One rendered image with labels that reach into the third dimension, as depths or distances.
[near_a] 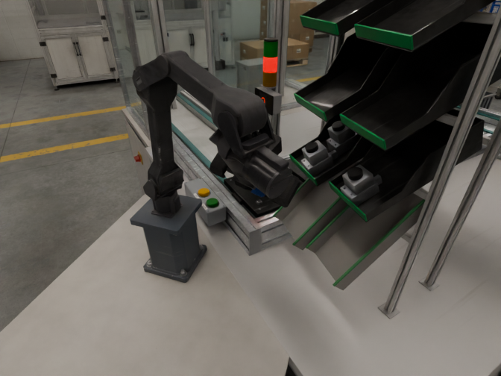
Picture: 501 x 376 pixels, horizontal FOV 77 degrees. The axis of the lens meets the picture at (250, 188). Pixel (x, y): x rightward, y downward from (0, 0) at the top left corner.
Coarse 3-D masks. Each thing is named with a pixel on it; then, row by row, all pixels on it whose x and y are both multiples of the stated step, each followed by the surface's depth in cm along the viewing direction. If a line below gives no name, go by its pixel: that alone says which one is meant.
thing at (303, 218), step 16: (304, 192) 91; (320, 192) 89; (288, 208) 92; (304, 208) 91; (320, 208) 87; (336, 208) 81; (288, 224) 92; (304, 224) 88; (320, 224) 82; (304, 240) 83
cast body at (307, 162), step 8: (312, 144) 74; (320, 144) 74; (304, 152) 75; (312, 152) 73; (320, 152) 73; (336, 152) 76; (304, 160) 77; (312, 160) 73; (320, 160) 74; (328, 160) 75; (304, 168) 78; (312, 168) 75; (320, 168) 75; (328, 168) 76
